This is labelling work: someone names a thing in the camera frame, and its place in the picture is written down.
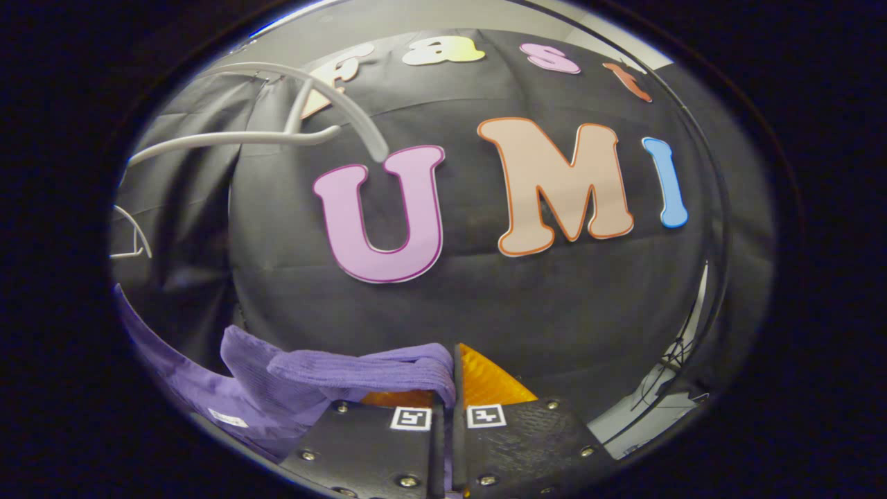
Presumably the black cable bundle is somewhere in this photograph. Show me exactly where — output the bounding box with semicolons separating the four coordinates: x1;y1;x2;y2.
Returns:
641;333;711;413

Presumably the black backdrop cloth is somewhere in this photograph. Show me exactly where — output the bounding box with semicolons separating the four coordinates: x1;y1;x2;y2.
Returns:
109;28;777;444

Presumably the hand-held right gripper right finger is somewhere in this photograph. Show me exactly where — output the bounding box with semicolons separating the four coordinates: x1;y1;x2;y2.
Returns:
452;342;619;499

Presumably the black clothes rack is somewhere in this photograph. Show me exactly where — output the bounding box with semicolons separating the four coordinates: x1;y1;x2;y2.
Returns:
513;0;728;326

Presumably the white plastic hanger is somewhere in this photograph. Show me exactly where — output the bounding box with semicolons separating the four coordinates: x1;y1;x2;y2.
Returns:
109;204;153;261
128;61;389;167

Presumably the purple button shirt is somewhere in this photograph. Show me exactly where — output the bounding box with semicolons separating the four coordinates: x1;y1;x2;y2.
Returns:
114;284;458;465

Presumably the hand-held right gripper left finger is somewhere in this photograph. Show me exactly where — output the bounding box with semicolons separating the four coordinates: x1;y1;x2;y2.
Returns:
277;388;448;499

